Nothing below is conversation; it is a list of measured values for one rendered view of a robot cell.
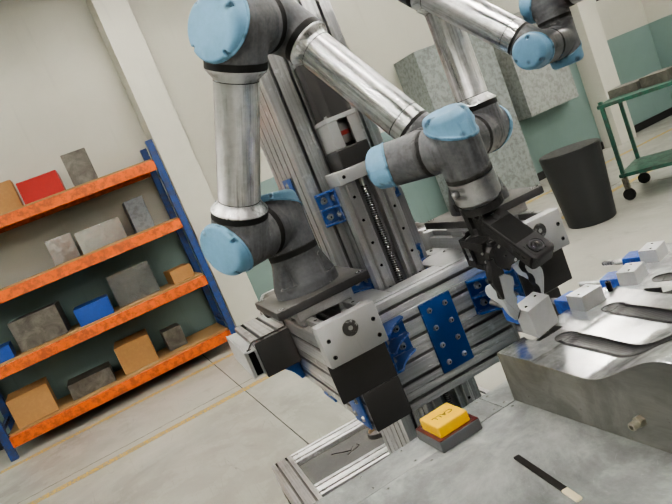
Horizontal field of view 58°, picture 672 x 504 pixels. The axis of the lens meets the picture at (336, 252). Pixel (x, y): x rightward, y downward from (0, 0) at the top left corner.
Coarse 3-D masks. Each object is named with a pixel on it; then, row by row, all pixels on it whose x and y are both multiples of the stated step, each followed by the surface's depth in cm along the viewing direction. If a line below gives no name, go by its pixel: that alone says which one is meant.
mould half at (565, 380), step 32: (576, 320) 101; (608, 320) 97; (640, 320) 94; (512, 352) 99; (544, 352) 95; (576, 352) 91; (512, 384) 101; (544, 384) 93; (576, 384) 86; (608, 384) 80; (640, 384) 75; (576, 416) 89; (608, 416) 83
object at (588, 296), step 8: (584, 288) 106; (592, 288) 105; (600, 288) 105; (560, 296) 110; (568, 296) 106; (576, 296) 104; (584, 296) 103; (592, 296) 104; (600, 296) 105; (560, 304) 109; (568, 304) 107; (576, 304) 105; (584, 304) 103; (592, 304) 104; (560, 312) 110
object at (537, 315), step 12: (492, 300) 111; (528, 300) 101; (540, 300) 99; (504, 312) 105; (528, 312) 98; (540, 312) 99; (552, 312) 101; (528, 324) 100; (540, 324) 100; (552, 324) 101; (540, 336) 100
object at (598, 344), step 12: (612, 312) 99; (624, 312) 99; (636, 312) 97; (648, 312) 96; (660, 312) 94; (564, 336) 98; (576, 336) 97; (588, 336) 95; (588, 348) 91; (600, 348) 91; (612, 348) 90; (624, 348) 88; (636, 348) 87; (648, 348) 84
